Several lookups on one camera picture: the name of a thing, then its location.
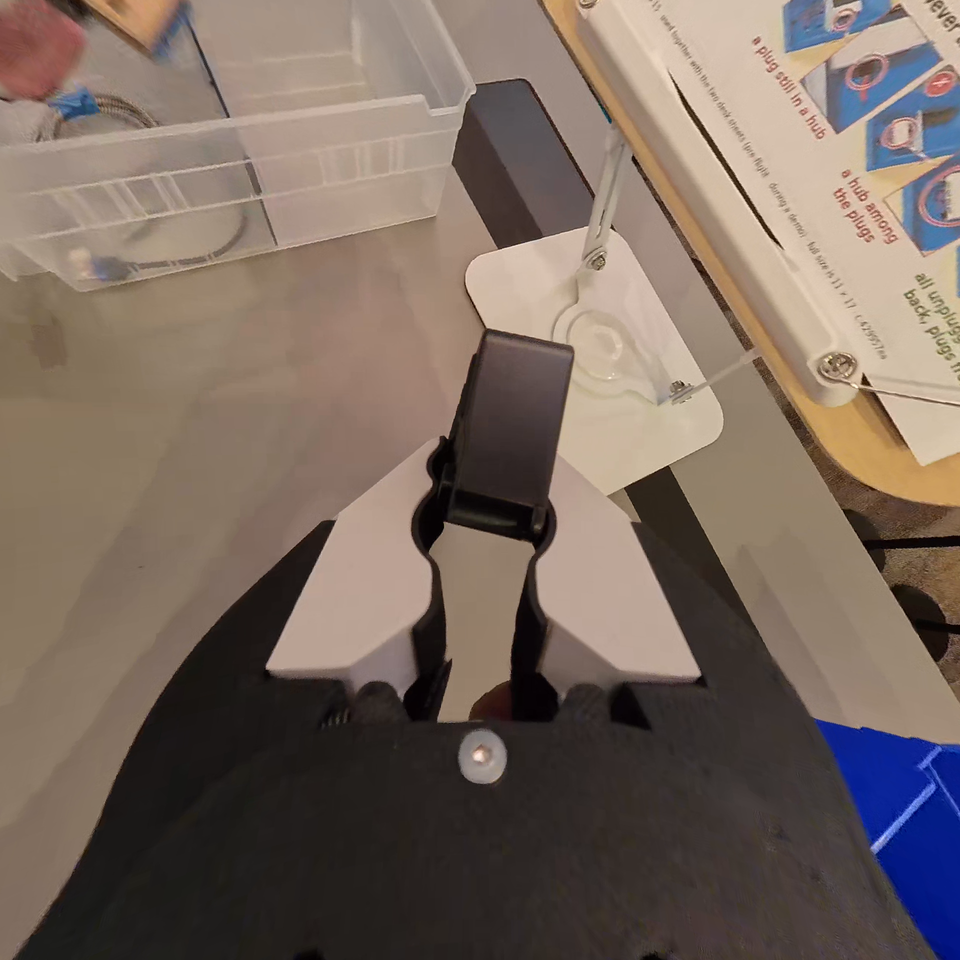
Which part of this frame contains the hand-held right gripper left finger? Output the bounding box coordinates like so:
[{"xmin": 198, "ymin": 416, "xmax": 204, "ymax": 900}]
[{"xmin": 267, "ymin": 440, "xmax": 451, "ymax": 706}]

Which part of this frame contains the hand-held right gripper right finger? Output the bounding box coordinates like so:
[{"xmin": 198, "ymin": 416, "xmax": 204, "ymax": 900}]
[{"xmin": 510, "ymin": 480, "xmax": 703, "ymax": 703}]

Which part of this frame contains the black multi-port hub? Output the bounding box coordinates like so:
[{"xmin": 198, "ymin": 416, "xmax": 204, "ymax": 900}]
[{"xmin": 435, "ymin": 333, "xmax": 576, "ymax": 543}]

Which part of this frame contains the blue plastic bin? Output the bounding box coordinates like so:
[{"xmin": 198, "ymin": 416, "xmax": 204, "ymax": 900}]
[{"xmin": 815, "ymin": 720, "xmax": 960, "ymax": 960}]

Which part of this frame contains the clear plastic storage bin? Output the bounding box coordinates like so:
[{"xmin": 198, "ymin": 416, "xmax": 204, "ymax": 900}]
[{"xmin": 0, "ymin": 0, "xmax": 475, "ymax": 294}]

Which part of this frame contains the coiled braided cable blue tape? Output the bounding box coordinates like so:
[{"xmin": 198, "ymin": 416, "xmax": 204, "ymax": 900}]
[{"xmin": 45, "ymin": 87, "xmax": 253, "ymax": 289}]

